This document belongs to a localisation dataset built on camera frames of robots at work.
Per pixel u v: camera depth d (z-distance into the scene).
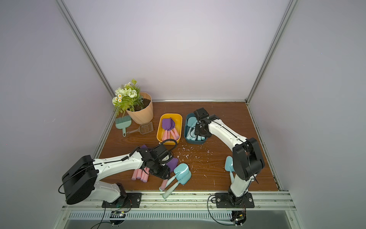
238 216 0.70
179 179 0.80
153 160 0.63
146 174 0.79
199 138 0.95
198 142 0.94
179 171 0.82
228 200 0.67
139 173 0.79
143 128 1.03
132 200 0.73
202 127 0.64
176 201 0.74
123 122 1.07
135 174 0.79
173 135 0.96
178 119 1.03
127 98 0.83
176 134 0.94
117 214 0.71
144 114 0.93
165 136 0.94
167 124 1.02
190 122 1.04
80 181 0.42
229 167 0.84
